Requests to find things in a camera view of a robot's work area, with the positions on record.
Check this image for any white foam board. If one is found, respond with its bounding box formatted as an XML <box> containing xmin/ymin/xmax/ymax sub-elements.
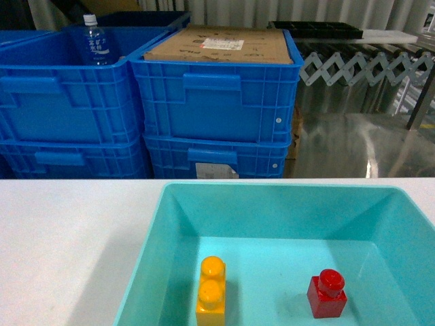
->
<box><xmin>355</xmin><ymin>29</ymin><xmax>418</xmax><ymax>44</ymax></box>

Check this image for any blue crate upper left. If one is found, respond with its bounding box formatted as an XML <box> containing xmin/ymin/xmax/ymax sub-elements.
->
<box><xmin>1</xmin><ymin>26</ymin><xmax>169</xmax><ymax>145</ymax></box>

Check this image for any black divided tray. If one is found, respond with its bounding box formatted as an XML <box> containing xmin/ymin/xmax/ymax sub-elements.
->
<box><xmin>267</xmin><ymin>21</ymin><xmax>363</xmax><ymax>39</ymax></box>

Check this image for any blue crate lower middle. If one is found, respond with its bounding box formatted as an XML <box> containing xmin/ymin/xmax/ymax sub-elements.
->
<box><xmin>143</xmin><ymin>134</ymin><xmax>290</xmax><ymax>179</ymax></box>

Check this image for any brown cardboard box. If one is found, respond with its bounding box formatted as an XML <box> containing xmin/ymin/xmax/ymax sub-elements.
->
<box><xmin>143</xmin><ymin>25</ymin><xmax>294</xmax><ymax>65</ymax></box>

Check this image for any clear plastic water bottle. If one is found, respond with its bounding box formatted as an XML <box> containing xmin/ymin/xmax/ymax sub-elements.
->
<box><xmin>83</xmin><ymin>14</ymin><xmax>116</xmax><ymax>66</ymax></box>

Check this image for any red one-stud toy block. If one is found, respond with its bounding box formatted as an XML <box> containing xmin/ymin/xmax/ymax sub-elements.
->
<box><xmin>307</xmin><ymin>269</ymin><xmax>347</xmax><ymax>319</ymax></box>

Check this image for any blue crate lower left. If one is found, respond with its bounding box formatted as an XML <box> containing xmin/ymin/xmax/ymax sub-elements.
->
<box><xmin>1</xmin><ymin>137</ymin><xmax>154</xmax><ymax>179</ymax></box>

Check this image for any expandable roller conveyor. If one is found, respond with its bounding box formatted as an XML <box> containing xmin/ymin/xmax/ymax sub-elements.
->
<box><xmin>296</xmin><ymin>39</ymin><xmax>434</xmax><ymax>86</ymax></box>

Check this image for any teal plastic tray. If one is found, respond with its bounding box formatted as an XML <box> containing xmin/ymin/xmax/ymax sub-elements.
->
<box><xmin>114</xmin><ymin>183</ymin><xmax>434</xmax><ymax>325</ymax></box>

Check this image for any yellow two-stud toy block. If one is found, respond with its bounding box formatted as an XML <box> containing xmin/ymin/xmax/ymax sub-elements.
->
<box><xmin>196</xmin><ymin>256</ymin><xmax>226</xmax><ymax>326</ymax></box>

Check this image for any blue crate with cardboard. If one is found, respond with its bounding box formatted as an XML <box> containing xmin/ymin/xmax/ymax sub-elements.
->
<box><xmin>131</xmin><ymin>29</ymin><xmax>304</xmax><ymax>143</ymax></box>

